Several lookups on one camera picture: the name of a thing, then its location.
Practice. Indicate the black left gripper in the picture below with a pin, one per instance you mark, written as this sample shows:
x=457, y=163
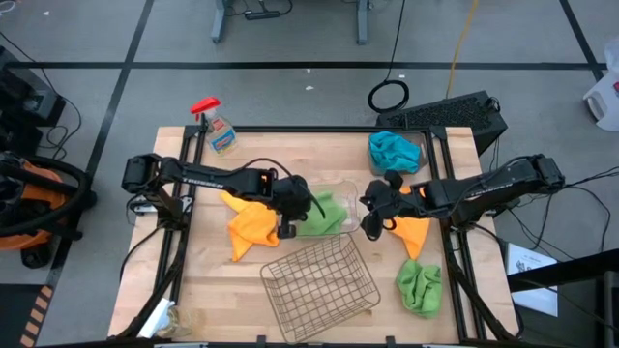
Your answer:
x=290, y=198

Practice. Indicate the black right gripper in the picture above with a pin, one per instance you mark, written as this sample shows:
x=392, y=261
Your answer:
x=401, y=203

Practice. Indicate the clear plastic bin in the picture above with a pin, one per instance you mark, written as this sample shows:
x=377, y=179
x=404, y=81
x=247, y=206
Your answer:
x=350, y=203

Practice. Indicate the green microfiber towel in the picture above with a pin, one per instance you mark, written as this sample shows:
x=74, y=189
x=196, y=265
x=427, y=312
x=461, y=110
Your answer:
x=418, y=290
x=324, y=222

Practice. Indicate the orange microfiber towel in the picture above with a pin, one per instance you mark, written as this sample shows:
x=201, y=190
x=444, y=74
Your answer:
x=413, y=237
x=254, y=224

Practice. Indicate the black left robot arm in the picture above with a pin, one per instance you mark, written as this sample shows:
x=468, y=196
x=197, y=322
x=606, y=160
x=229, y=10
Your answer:
x=203, y=176

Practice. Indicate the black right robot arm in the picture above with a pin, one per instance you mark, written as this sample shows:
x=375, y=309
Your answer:
x=483, y=188

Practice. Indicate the smoked grey plastic bin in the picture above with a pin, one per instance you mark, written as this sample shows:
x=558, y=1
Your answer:
x=424, y=154

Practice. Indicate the spray bottle with red trigger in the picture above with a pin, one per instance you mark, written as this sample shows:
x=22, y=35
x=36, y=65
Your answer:
x=221, y=135

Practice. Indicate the black computer tower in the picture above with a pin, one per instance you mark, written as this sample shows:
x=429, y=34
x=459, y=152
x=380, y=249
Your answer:
x=450, y=113

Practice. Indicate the white printed paper sheet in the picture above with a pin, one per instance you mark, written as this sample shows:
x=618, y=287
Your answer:
x=529, y=270

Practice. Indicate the grey desk leg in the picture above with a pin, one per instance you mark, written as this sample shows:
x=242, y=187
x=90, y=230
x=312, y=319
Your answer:
x=362, y=24
x=218, y=24

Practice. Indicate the clear bottle with white cap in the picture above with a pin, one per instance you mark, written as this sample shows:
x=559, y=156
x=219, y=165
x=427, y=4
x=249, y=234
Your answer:
x=157, y=319

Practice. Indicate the black power strip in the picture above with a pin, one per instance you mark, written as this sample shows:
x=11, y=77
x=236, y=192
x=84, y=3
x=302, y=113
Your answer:
x=263, y=14

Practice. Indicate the black beam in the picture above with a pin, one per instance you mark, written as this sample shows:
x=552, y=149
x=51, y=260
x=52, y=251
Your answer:
x=570, y=270

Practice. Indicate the orange shop vacuum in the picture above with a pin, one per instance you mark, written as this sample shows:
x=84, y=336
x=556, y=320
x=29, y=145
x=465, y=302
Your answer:
x=34, y=193

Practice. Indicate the black equipment stack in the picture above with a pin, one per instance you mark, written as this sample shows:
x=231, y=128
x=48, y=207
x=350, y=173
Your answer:
x=19, y=96

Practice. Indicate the black aluminium table frame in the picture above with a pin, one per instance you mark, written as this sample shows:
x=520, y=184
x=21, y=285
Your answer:
x=314, y=129

